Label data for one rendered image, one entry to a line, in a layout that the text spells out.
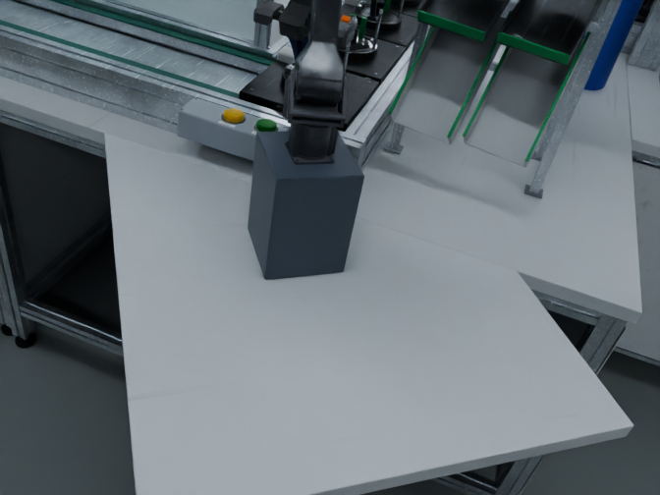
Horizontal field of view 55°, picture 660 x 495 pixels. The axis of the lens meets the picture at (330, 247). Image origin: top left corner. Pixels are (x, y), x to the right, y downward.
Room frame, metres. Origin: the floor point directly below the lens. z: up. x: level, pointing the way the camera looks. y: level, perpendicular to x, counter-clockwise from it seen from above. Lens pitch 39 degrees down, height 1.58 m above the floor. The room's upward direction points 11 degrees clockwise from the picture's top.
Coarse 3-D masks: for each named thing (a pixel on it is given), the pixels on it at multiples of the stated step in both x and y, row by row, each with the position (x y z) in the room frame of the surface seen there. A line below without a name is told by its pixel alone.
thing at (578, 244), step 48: (288, 0) 2.15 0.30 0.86; (0, 96) 1.19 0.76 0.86; (48, 96) 1.23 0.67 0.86; (480, 96) 1.68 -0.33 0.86; (624, 96) 1.89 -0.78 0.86; (144, 144) 1.11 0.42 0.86; (192, 144) 1.15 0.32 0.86; (384, 144) 1.31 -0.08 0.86; (432, 144) 1.35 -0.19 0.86; (576, 144) 1.50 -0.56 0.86; (624, 144) 1.56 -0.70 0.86; (384, 192) 1.11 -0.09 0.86; (432, 192) 1.15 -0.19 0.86; (480, 192) 1.18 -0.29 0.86; (576, 192) 1.26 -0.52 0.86; (624, 192) 1.31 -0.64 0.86; (432, 240) 0.98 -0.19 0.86; (480, 240) 1.01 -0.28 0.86; (528, 240) 1.04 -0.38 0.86; (576, 240) 1.08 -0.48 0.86; (624, 240) 1.11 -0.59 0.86; (576, 288) 0.92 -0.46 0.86; (624, 288) 0.95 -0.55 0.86
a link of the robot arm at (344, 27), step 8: (304, 0) 1.17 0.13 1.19; (256, 8) 1.19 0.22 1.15; (264, 8) 1.19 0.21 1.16; (272, 8) 1.20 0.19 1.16; (280, 8) 1.22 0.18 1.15; (256, 16) 1.18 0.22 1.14; (264, 16) 1.18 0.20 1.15; (272, 16) 1.18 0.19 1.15; (264, 24) 1.18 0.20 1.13; (344, 24) 1.19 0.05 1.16; (344, 32) 1.15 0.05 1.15; (352, 32) 1.18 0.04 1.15; (344, 40) 1.15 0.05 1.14
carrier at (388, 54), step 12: (360, 24) 1.59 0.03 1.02; (360, 36) 1.59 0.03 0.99; (360, 48) 1.52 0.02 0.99; (372, 48) 1.53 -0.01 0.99; (384, 48) 1.60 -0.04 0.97; (396, 48) 1.62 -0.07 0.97; (348, 60) 1.48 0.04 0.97; (360, 60) 1.49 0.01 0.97; (372, 60) 1.51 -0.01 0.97; (384, 60) 1.53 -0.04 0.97; (396, 60) 1.55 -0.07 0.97; (348, 72) 1.43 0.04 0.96; (360, 72) 1.43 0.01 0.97; (372, 72) 1.44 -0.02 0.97; (384, 72) 1.45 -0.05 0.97
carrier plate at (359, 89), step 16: (272, 64) 1.38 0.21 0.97; (288, 64) 1.39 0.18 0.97; (256, 80) 1.28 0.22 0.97; (272, 80) 1.30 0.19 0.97; (352, 80) 1.38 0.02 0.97; (368, 80) 1.39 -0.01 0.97; (240, 96) 1.21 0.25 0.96; (256, 96) 1.21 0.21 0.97; (272, 96) 1.22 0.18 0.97; (352, 96) 1.29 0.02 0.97; (368, 96) 1.31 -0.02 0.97; (352, 112) 1.22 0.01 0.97; (336, 128) 1.17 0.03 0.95
